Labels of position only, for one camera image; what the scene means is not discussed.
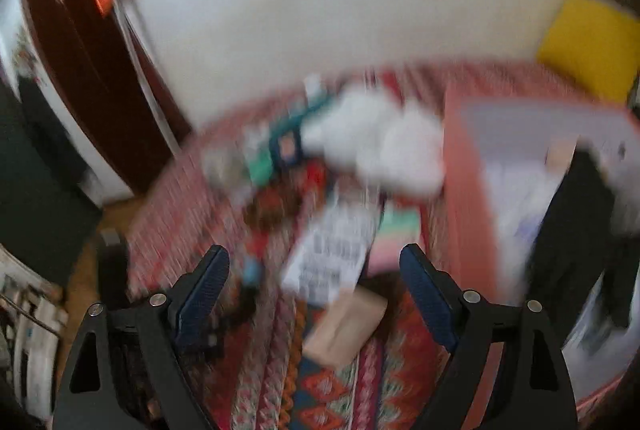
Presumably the floral wall decoration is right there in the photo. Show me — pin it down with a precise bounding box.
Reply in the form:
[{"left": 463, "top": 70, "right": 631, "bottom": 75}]
[{"left": 12, "top": 30, "right": 51, "bottom": 86}]

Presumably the black cloth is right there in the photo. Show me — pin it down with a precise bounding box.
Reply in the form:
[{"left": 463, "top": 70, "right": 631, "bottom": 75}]
[{"left": 532, "top": 150, "right": 640, "bottom": 331}]

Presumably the dark green folding screen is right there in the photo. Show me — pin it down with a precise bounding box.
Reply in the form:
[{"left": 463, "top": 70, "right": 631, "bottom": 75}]
[{"left": 0, "top": 80, "right": 103, "bottom": 286}]

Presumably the blue figurine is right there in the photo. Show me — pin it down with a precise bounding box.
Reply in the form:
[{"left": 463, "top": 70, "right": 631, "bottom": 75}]
[{"left": 270, "top": 130, "right": 306, "bottom": 168}]

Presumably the patterned red tablecloth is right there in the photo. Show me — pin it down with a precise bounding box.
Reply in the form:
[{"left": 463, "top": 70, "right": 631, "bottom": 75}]
[{"left": 125, "top": 60, "right": 640, "bottom": 430}]

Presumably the dark wooden door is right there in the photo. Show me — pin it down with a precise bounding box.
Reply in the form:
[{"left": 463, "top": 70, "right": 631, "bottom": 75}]
[{"left": 22, "top": 0, "right": 193, "bottom": 196}]

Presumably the white printed paper card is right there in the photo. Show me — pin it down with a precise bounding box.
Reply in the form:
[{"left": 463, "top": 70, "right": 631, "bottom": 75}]
[{"left": 280, "top": 197, "right": 381, "bottom": 306}]

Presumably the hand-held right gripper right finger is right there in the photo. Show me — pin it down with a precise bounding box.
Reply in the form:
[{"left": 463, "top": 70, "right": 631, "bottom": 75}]
[{"left": 399, "top": 243, "right": 578, "bottom": 430}]

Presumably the white pole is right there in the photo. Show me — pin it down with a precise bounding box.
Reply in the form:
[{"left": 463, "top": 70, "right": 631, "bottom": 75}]
[{"left": 112, "top": 0, "right": 176, "bottom": 146}]

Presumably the brown cardboard box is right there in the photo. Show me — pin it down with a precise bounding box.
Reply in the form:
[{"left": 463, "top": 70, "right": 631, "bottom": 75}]
[{"left": 302, "top": 287, "right": 388, "bottom": 368}]

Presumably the pink storage container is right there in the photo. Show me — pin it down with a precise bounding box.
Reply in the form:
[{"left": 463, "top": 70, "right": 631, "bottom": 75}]
[{"left": 442, "top": 78, "right": 640, "bottom": 411}]

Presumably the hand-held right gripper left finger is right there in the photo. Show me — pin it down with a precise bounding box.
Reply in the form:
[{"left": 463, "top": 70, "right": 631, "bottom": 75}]
[{"left": 52, "top": 246, "right": 231, "bottom": 430}]

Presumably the pink and green packet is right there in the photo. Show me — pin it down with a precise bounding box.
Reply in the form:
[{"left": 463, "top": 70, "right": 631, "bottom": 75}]
[{"left": 367, "top": 205, "right": 426, "bottom": 278}]

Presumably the yellow cushion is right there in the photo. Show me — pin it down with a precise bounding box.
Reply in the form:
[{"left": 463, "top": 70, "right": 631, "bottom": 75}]
[{"left": 536, "top": 0, "right": 640, "bottom": 104}]

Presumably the white cluttered rack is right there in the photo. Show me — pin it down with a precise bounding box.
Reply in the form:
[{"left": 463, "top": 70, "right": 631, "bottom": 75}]
[{"left": 0, "top": 245, "right": 68, "bottom": 416}]

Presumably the white plush toy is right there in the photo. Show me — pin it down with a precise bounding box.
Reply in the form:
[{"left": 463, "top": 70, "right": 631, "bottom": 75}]
[{"left": 302, "top": 88, "right": 446, "bottom": 198}]

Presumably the small green packet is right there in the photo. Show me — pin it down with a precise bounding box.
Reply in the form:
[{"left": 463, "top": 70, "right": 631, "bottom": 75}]
[{"left": 247, "top": 153, "right": 276, "bottom": 186}]

